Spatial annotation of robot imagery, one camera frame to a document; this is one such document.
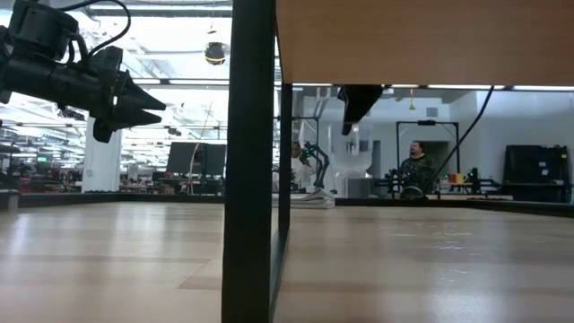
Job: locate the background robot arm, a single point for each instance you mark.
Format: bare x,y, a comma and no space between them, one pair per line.
320,161

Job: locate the black background monitors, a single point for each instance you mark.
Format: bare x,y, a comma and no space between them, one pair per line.
197,157

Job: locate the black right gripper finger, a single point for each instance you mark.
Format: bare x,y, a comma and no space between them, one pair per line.
359,101

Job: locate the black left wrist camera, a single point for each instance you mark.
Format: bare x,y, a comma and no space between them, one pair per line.
40,27

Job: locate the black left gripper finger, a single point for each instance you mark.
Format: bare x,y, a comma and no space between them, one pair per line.
121,123
134,96

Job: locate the black ceiling dome camera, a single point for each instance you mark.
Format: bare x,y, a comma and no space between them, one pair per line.
215,53

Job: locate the black background cabinet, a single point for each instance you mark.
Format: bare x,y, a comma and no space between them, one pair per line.
536,163

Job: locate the grey folded cloth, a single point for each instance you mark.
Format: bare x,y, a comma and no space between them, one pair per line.
314,202

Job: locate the black background frame rig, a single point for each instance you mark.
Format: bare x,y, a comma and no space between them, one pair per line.
397,143

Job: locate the person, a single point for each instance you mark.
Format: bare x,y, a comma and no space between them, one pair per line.
301,170
417,168

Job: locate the black aluminium table frame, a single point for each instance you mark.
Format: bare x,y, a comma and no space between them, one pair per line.
134,198

